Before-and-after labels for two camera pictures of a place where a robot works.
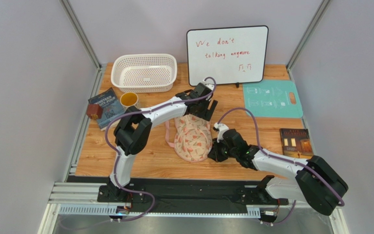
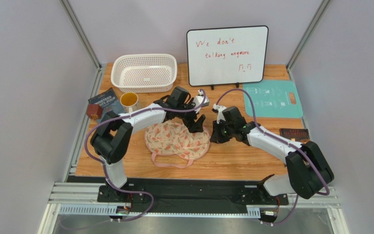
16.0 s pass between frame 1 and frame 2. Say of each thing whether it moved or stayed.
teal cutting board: stayed
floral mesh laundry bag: moved
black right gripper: moved
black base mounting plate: stayed
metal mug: stayed
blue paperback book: stayed
